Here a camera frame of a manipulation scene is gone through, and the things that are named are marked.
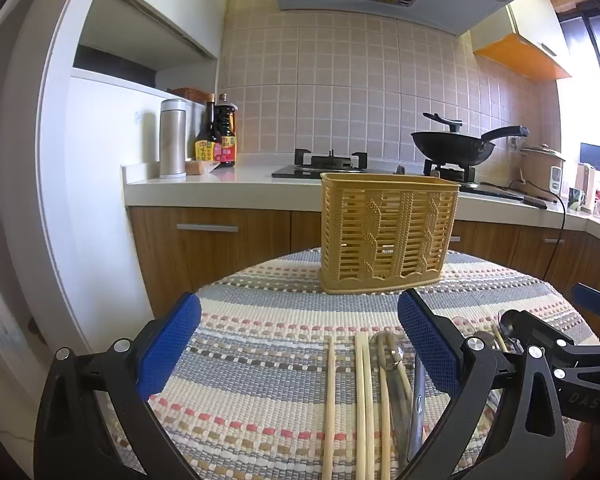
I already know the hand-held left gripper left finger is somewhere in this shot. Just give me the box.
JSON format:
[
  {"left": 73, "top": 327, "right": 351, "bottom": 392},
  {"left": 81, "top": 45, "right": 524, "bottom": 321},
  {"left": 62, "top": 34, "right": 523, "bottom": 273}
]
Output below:
[{"left": 32, "top": 291, "right": 203, "bottom": 480}]

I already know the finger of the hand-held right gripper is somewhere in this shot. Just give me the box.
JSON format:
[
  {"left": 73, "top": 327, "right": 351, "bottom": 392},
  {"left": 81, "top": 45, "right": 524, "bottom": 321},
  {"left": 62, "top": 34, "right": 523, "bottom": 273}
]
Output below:
[
  {"left": 571, "top": 283, "right": 600, "bottom": 330},
  {"left": 499, "top": 308, "right": 600, "bottom": 372}
]

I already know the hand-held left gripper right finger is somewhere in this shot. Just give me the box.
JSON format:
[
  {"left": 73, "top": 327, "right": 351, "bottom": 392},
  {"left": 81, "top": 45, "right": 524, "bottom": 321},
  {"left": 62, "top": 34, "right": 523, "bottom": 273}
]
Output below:
[{"left": 396, "top": 288, "right": 567, "bottom": 480}]

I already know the metal spoon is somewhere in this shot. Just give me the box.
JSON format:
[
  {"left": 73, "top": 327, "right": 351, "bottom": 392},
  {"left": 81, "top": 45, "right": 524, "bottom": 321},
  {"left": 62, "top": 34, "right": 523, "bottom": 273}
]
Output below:
[
  {"left": 370, "top": 329, "right": 412, "bottom": 466},
  {"left": 406, "top": 352, "right": 427, "bottom": 463},
  {"left": 496, "top": 309, "right": 520, "bottom": 333}
]

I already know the yellow plastic utensil basket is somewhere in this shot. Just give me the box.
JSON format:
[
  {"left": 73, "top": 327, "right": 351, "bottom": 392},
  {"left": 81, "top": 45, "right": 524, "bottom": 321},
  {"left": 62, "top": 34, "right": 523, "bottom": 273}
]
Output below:
[{"left": 319, "top": 172, "right": 462, "bottom": 295}]

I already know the wooden kitchen base cabinet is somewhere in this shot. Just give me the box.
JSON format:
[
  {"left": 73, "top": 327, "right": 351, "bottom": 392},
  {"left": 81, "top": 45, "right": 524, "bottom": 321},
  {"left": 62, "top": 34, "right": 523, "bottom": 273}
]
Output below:
[{"left": 129, "top": 205, "right": 600, "bottom": 321}]

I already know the striped woven table mat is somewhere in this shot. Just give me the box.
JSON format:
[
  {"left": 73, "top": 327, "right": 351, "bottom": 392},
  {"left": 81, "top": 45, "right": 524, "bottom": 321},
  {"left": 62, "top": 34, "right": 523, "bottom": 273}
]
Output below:
[{"left": 100, "top": 247, "right": 600, "bottom": 480}]

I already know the white electric kettle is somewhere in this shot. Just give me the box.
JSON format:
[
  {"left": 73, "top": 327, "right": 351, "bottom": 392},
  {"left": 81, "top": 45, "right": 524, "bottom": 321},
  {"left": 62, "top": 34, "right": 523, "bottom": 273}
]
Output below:
[{"left": 575, "top": 162, "right": 597, "bottom": 213}]

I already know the beige rice cooker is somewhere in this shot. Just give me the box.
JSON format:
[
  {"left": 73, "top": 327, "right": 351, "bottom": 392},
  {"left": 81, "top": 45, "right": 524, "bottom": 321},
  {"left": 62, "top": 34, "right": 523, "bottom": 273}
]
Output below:
[{"left": 519, "top": 144, "right": 566, "bottom": 201}]

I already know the black wok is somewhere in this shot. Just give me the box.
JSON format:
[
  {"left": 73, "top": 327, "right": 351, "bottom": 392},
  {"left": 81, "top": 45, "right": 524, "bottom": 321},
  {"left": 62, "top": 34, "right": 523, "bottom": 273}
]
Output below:
[{"left": 411, "top": 126, "right": 530, "bottom": 166}]

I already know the steel thermos flask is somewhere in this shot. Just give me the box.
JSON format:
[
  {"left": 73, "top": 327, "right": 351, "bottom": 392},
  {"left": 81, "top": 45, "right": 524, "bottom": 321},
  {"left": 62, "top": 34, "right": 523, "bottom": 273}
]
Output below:
[{"left": 159, "top": 99, "right": 188, "bottom": 180}]

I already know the slim dark sauce bottle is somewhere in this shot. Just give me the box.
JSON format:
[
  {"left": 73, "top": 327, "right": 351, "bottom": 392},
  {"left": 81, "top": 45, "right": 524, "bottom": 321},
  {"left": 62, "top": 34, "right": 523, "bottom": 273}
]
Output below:
[{"left": 195, "top": 94, "right": 220, "bottom": 163}]

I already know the black gas cooktop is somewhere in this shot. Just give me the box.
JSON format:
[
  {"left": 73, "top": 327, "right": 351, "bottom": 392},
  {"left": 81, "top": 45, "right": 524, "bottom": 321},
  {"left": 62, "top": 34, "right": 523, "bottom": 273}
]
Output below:
[{"left": 271, "top": 149, "right": 526, "bottom": 203}]

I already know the kitchen window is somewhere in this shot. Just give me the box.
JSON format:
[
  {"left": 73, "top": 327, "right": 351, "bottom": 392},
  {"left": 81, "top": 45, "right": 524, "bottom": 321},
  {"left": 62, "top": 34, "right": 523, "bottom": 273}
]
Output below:
[{"left": 560, "top": 0, "right": 600, "bottom": 176}]

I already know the large dark sauce bottle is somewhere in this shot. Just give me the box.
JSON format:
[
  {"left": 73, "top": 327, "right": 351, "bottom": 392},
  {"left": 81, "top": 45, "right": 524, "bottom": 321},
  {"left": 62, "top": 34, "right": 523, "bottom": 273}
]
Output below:
[{"left": 214, "top": 92, "right": 239, "bottom": 168}]

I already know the black spatula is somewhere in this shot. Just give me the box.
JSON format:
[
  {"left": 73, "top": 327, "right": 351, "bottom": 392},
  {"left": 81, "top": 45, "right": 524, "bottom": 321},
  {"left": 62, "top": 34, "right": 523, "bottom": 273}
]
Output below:
[{"left": 422, "top": 112, "right": 463, "bottom": 133}]

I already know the brown wicker basket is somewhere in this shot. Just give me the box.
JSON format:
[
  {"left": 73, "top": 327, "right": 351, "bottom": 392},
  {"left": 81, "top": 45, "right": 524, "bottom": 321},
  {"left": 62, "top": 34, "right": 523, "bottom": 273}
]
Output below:
[{"left": 171, "top": 87, "right": 213, "bottom": 106}]

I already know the white built-in shelf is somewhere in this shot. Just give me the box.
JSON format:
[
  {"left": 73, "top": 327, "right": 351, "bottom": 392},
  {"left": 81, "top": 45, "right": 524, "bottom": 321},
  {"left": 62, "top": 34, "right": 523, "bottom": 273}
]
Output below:
[{"left": 70, "top": 0, "right": 220, "bottom": 111}]

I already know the black power cable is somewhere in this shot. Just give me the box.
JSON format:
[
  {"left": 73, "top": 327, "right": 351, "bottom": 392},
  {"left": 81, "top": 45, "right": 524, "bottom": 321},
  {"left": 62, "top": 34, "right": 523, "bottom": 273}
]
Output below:
[{"left": 480, "top": 180, "right": 567, "bottom": 281}]

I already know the orange wall cabinet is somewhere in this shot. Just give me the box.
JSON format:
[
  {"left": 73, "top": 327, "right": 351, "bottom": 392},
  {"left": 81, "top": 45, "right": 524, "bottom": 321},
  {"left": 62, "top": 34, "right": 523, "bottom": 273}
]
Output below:
[{"left": 470, "top": 0, "right": 573, "bottom": 82}]

